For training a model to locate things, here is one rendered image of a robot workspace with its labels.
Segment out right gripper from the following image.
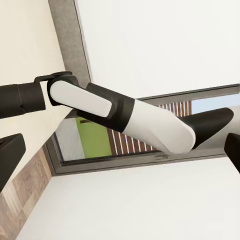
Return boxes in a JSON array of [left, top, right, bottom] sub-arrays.
[[0, 84, 26, 119]]

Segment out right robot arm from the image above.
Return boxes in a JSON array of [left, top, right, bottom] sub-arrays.
[[0, 71, 240, 156]]

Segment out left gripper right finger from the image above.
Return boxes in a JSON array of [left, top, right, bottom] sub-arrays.
[[224, 132, 240, 173]]

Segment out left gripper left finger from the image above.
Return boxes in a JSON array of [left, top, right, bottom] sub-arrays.
[[0, 133, 26, 193]]

